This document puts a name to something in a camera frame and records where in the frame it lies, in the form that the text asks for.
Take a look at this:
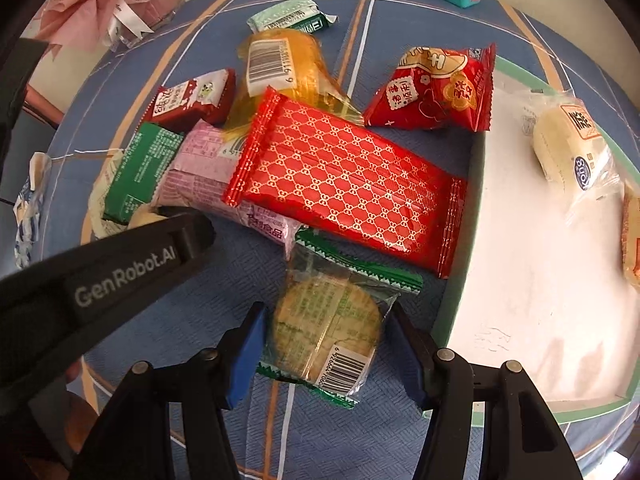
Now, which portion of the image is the light green snack packet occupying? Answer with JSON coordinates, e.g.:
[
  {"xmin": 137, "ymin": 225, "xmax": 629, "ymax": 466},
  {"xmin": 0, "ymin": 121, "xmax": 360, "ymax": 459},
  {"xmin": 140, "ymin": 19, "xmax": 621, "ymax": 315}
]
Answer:
[{"xmin": 246, "ymin": 0, "xmax": 340, "ymax": 36}]

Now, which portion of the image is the dark green snack packet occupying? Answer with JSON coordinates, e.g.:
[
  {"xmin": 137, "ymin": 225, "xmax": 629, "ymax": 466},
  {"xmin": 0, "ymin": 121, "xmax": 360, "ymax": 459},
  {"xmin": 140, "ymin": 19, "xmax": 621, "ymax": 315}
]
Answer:
[{"xmin": 102, "ymin": 122, "xmax": 185, "ymax": 225}]

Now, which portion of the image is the yellow cake clear packet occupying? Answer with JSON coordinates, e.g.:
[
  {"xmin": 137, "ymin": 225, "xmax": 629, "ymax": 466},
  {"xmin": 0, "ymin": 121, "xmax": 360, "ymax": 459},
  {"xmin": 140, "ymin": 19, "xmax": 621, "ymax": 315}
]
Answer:
[{"xmin": 222, "ymin": 29, "xmax": 366, "ymax": 146}]

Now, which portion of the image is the reddish wooden chair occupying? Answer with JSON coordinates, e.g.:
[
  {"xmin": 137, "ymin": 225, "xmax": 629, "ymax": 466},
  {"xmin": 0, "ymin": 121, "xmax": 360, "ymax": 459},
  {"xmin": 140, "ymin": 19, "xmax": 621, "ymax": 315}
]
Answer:
[{"xmin": 22, "ymin": 82, "xmax": 66, "ymax": 128}]

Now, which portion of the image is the blue plaid tablecloth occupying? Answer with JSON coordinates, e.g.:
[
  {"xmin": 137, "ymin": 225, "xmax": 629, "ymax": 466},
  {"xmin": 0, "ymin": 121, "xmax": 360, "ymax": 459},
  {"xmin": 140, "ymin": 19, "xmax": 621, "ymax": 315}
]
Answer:
[{"xmin": 40, "ymin": 0, "xmax": 640, "ymax": 480}]

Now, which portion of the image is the pink ribbon flower bouquet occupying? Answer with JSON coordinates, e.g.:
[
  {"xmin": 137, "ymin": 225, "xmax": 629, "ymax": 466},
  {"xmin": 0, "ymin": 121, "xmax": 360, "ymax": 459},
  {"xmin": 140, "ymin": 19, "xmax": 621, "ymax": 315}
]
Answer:
[{"xmin": 35, "ymin": 0, "xmax": 171, "ymax": 53}]

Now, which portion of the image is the round biscuit clear green packet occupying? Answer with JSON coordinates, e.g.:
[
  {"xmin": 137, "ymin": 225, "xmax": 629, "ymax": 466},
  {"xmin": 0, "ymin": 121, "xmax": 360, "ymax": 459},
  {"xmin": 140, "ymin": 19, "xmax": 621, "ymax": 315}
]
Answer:
[{"xmin": 255, "ymin": 227, "xmax": 425, "ymax": 410}]

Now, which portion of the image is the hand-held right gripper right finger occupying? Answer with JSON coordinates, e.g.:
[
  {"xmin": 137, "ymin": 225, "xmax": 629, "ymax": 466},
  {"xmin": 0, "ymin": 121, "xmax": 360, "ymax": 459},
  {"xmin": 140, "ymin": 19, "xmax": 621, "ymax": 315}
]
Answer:
[{"xmin": 385, "ymin": 302, "xmax": 583, "ymax": 480}]

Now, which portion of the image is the blue and white tissue packet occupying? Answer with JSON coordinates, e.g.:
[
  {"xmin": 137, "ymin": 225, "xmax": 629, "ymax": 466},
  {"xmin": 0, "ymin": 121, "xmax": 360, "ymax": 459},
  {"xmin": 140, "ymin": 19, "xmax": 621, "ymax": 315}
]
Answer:
[{"xmin": 12, "ymin": 152, "xmax": 53, "ymax": 268}]

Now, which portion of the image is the pink snack packet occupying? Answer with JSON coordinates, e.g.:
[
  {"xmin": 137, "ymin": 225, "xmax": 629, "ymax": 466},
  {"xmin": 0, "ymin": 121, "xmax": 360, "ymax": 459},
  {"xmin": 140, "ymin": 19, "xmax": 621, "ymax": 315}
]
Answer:
[{"xmin": 150, "ymin": 120, "xmax": 301, "ymax": 261}]

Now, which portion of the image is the white tray with green rim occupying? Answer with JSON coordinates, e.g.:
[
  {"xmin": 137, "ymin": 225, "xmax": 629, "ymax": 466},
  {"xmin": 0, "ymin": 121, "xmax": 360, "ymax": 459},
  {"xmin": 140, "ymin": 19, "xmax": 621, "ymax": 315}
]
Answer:
[{"xmin": 430, "ymin": 55, "xmax": 640, "ymax": 428}]

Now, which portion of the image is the orange snack packet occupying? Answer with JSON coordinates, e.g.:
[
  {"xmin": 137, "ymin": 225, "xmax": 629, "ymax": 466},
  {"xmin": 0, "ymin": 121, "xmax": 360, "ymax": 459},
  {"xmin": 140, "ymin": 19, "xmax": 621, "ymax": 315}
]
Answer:
[{"xmin": 620, "ymin": 180, "xmax": 640, "ymax": 288}]

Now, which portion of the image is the red triangular snack packet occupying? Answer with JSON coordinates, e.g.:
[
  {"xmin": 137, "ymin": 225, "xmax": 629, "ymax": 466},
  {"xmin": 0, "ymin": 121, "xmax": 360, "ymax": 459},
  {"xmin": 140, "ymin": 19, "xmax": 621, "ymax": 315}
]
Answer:
[{"xmin": 362, "ymin": 42, "xmax": 497, "ymax": 133}]

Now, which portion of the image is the white cake clear packet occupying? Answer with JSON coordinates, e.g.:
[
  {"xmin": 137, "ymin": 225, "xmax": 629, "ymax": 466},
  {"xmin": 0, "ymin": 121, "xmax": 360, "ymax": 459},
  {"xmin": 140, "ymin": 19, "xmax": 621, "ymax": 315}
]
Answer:
[{"xmin": 515, "ymin": 87, "xmax": 623, "ymax": 226}]

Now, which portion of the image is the red gold-patterned wafer packet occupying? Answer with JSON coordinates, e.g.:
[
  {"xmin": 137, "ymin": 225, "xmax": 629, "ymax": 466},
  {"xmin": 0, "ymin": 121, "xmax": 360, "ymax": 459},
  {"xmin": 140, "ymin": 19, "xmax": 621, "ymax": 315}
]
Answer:
[{"xmin": 221, "ymin": 86, "xmax": 468, "ymax": 279}]

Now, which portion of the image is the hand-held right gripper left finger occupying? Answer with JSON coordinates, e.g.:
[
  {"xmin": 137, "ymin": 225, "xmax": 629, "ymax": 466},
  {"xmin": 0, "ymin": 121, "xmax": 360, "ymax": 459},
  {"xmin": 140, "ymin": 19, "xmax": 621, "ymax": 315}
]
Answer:
[{"xmin": 67, "ymin": 302, "xmax": 268, "ymax": 480}]

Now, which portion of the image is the dark red milk snack packet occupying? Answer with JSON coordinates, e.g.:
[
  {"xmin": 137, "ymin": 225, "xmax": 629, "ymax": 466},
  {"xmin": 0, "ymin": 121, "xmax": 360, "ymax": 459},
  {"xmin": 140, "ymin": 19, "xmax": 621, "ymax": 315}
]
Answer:
[{"xmin": 145, "ymin": 68, "xmax": 237, "ymax": 133}]

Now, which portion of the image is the glass vase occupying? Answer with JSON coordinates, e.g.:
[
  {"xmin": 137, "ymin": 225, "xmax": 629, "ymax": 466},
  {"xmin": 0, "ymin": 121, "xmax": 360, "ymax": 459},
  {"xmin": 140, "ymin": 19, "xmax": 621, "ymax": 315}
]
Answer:
[{"xmin": 107, "ymin": 0, "xmax": 186, "ymax": 51}]

